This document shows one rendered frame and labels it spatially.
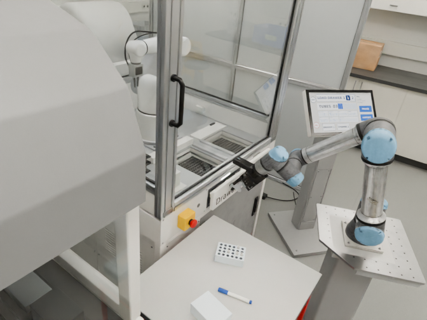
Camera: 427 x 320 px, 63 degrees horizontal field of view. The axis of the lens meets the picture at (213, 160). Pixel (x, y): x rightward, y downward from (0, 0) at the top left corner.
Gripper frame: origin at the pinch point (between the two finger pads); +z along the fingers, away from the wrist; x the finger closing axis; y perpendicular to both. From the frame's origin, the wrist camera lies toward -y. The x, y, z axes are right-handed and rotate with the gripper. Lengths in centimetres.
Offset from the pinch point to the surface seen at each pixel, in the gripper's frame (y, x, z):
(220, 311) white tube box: 33, -57, -11
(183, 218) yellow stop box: -1.2, -36.5, 1.1
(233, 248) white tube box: 22.7, -26.7, -1.9
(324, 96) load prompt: -9, 95, -24
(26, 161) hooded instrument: -23, -105, -64
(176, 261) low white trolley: 11.8, -45.7, 10.3
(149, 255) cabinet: 3, -46, 26
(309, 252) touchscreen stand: 76, 80, 54
